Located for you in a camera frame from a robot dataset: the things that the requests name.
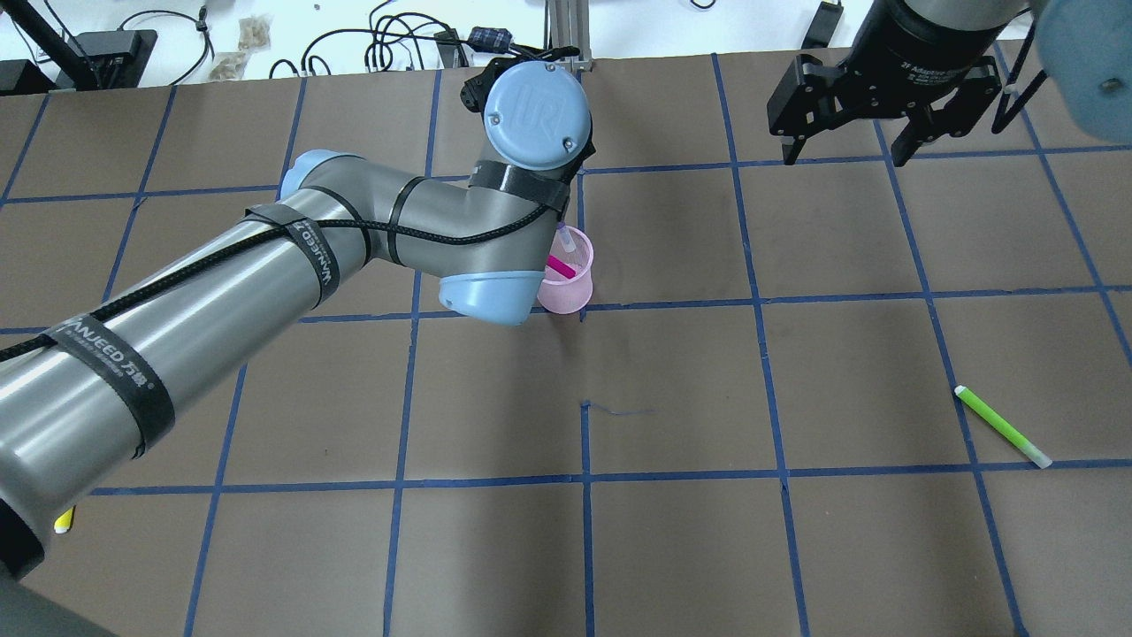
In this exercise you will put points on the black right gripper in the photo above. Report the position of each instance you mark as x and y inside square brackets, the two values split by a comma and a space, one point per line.
[915, 50]

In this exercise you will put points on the yellow marker pen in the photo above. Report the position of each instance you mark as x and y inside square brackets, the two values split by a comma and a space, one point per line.
[64, 523]

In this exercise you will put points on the black adapter on desk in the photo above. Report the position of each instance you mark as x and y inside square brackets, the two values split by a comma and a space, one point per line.
[118, 58]

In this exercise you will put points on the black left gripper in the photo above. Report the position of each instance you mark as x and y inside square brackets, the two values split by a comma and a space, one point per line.
[478, 88]

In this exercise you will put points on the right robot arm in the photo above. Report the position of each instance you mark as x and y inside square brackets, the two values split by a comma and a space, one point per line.
[1081, 46]

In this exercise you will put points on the blue checkered pouch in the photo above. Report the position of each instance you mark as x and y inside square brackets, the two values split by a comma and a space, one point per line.
[493, 40]

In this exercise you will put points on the green marker pen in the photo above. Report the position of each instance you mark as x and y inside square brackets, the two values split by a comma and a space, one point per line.
[1004, 428]

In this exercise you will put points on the pink mesh cup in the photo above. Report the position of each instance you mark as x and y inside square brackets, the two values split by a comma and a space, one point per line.
[561, 296]

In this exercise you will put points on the purple marker pen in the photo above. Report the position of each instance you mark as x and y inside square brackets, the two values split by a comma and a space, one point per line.
[566, 238]

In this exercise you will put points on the aluminium frame post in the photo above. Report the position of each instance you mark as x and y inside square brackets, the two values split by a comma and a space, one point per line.
[567, 26]

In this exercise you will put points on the pink marker pen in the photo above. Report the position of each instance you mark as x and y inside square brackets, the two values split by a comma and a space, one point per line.
[562, 268]

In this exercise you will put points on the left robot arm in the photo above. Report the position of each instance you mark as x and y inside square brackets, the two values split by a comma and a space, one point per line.
[105, 387]

